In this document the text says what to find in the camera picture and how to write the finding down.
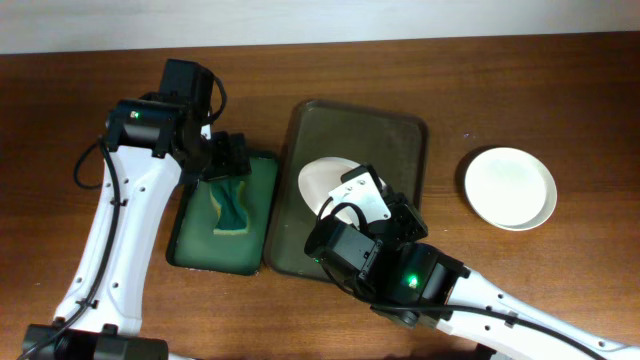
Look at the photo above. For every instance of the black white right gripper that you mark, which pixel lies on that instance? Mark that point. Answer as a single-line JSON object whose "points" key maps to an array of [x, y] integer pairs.
{"points": [[399, 208]]}

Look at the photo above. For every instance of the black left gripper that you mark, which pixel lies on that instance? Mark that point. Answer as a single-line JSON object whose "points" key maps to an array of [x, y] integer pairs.
{"points": [[231, 163]]}

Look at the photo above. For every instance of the green yellow sponge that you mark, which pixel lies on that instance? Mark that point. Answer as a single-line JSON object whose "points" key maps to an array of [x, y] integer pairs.
{"points": [[232, 215]]}

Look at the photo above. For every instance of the pink plate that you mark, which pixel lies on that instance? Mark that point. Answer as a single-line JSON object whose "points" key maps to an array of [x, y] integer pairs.
{"points": [[329, 182]]}

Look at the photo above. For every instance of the pale green large plate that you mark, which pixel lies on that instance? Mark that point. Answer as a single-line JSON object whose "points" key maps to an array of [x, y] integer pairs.
{"points": [[510, 189]]}

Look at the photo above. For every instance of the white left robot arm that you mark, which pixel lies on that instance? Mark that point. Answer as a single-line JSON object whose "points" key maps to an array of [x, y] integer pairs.
{"points": [[152, 145]]}

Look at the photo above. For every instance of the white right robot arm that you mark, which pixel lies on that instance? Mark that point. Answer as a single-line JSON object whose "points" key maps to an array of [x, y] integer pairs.
{"points": [[368, 239]]}

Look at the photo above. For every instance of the dark brown serving tray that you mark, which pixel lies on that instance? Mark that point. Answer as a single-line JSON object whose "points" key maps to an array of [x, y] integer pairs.
{"points": [[396, 144]]}

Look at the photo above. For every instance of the black tray of green water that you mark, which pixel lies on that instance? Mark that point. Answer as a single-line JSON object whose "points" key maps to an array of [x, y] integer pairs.
{"points": [[193, 244]]}

